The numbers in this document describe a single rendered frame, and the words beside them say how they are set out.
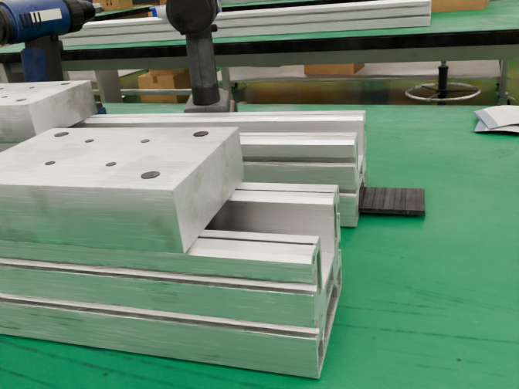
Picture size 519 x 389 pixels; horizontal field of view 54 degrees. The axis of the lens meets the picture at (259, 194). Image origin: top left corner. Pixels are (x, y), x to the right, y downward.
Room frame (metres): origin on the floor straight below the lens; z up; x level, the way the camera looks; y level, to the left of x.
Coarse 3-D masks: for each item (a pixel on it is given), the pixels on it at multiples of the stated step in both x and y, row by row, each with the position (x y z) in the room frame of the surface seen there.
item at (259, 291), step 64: (256, 192) 0.32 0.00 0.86; (320, 192) 0.31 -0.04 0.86; (0, 256) 0.31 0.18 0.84; (64, 256) 0.28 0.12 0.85; (128, 256) 0.26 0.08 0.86; (192, 256) 0.25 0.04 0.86; (256, 256) 0.24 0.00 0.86; (320, 256) 0.25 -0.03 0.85; (0, 320) 0.30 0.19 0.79; (64, 320) 0.28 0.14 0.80; (128, 320) 0.26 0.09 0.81; (192, 320) 0.26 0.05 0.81; (256, 320) 0.24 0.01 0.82; (320, 320) 0.24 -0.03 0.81
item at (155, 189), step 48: (48, 144) 0.35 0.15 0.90; (96, 144) 0.34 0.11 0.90; (144, 144) 0.33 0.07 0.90; (192, 144) 0.32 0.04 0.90; (240, 144) 0.35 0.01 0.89; (0, 192) 0.28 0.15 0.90; (48, 192) 0.27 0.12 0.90; (96, 192) 0.26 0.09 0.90; (144, 192) 0.25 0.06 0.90; (192, 192) 0.26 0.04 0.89; (48, 240) 0.27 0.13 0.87; (96, 240) 0.26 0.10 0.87; (144, 240) 0.25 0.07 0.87; (192, 240) 0.26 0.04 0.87
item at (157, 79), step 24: (96, 0) 5.12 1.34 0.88; (120, 0) 5.04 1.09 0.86; (432, 0) 2.14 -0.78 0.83; (456, 0) 2.10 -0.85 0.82; (480, 0) 2.06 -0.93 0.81; (168, 72) 4.49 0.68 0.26; (312, 72) 3.96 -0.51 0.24; (336, 72) 3.86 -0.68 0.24; (144, 96) 4.54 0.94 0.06; (168, 96) 4.42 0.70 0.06
